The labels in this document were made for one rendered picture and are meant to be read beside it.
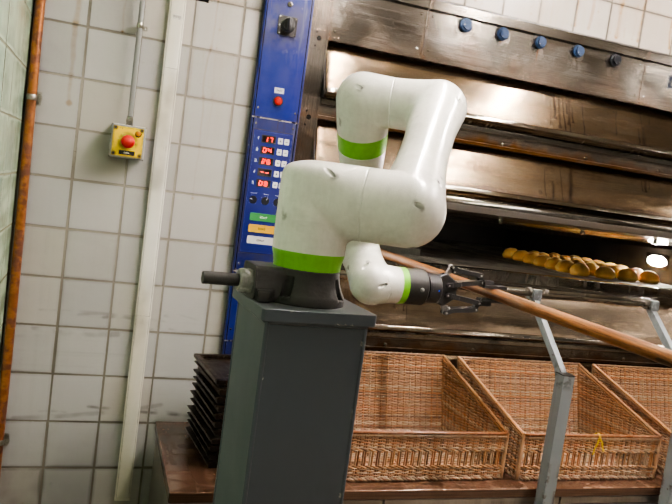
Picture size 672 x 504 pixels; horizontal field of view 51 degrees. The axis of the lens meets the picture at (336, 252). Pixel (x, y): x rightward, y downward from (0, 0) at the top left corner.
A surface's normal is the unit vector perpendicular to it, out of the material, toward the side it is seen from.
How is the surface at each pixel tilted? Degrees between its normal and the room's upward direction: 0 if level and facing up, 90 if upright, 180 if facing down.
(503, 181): 70
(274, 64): 90
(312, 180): 88
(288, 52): 90
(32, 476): 90
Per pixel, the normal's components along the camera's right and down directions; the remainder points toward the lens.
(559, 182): 0.34, -0.22
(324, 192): -0.18, 0.03
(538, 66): 0.31, 0.13
